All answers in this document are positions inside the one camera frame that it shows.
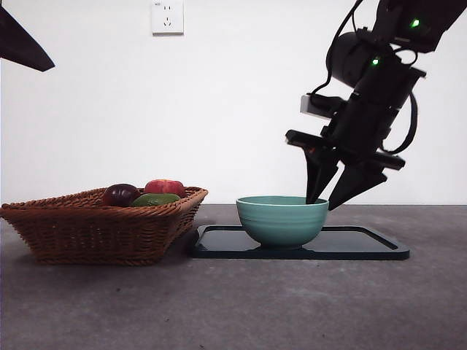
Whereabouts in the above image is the red apple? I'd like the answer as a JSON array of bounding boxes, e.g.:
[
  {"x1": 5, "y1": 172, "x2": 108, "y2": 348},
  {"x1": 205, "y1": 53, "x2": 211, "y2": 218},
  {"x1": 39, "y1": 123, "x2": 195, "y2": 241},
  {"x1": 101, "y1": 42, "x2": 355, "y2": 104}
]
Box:
[{"x1": 144, "y1": 179, "x2": 186, "y2": 199}]

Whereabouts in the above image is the dark rectangular tray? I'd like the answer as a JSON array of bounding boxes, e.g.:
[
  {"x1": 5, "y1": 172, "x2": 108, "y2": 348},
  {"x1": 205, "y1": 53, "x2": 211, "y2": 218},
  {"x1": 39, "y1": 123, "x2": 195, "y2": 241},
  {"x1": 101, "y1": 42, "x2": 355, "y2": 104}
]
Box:
[{"x1": 189, "y1": 225, "x2": 410, "y2": 261}]

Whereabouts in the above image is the green fruit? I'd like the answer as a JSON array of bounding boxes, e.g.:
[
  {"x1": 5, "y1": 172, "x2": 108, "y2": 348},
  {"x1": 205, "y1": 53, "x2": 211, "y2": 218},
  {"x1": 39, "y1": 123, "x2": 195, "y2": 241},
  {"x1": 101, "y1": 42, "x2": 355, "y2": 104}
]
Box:
[{"x1": 130, "y1": 192, "x2": 182, "y2": 208}]

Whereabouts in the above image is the dark purple fruit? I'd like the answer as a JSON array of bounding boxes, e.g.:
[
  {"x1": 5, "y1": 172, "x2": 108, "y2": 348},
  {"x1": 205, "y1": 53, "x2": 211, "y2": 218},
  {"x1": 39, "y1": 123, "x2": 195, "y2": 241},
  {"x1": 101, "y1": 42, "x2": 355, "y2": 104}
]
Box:
[{"x1": 101, "y1": 184, "x2": 142, "y2": 207}]

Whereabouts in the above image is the brown wicker basket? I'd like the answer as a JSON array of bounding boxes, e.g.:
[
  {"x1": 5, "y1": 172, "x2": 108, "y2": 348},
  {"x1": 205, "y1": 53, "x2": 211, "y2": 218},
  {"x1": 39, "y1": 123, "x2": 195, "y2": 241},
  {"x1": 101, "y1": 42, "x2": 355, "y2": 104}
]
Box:
[{"x1": 0, "y1": 186, "x2": 209, "y2": 266}]

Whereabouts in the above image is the white wall socket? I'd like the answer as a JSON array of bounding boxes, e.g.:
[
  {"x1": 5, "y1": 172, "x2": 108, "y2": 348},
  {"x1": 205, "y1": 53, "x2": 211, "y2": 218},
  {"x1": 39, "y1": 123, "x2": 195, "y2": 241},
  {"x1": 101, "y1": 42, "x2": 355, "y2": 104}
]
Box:
[{"x1": 151, "y1": 0, "x2": 185, "y2": 36}]

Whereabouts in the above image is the teal ribbed bowl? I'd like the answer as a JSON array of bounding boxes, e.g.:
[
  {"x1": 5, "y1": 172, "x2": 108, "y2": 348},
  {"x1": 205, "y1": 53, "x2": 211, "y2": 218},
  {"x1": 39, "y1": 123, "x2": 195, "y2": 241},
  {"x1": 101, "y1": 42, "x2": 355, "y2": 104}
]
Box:
[{"x1": 236, "y1": 195, "x2": 329, "y2": 251}]

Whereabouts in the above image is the black cable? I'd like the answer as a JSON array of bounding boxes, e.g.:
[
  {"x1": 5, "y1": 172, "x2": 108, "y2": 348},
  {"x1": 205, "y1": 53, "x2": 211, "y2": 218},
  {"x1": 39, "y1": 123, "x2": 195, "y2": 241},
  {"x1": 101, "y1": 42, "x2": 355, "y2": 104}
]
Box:
[
  {"x1": 379, "y1": 89, "x2": 420, "y2": 154},
  {"x1": 308, "y1": 0, "x2": 366, "y2": 101}
]

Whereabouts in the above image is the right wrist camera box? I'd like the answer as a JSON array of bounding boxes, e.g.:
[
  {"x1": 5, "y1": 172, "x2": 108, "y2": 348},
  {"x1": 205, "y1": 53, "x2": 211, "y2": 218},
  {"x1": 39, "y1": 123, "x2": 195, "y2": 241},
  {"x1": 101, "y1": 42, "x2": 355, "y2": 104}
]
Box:
[{"x1": 299, "y1": 93, "x2": 331, "y2": 120}]

